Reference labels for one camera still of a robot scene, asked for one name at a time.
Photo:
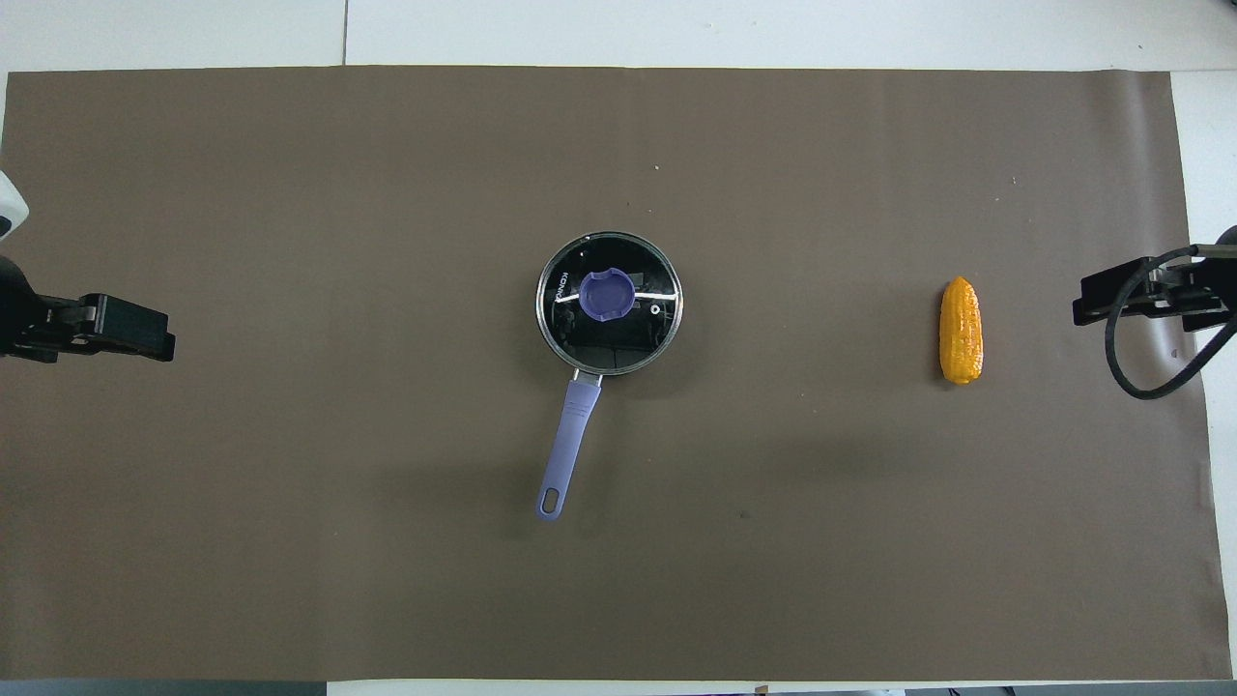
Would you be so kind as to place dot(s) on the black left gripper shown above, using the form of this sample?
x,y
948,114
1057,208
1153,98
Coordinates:
x,y
111,324

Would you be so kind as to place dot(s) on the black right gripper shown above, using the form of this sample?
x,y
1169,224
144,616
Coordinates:
x,y
1140,290

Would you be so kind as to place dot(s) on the yellow toy corn cob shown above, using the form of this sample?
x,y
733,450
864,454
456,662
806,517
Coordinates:
x,y
962,333

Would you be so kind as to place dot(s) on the glass lid with purple knob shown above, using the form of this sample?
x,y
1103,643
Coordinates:
x,y
628,343

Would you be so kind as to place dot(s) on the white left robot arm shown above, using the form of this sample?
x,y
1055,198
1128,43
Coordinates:
x,y
10,208

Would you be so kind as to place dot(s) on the brown table mat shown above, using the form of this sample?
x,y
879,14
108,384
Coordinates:
x,y
773,532

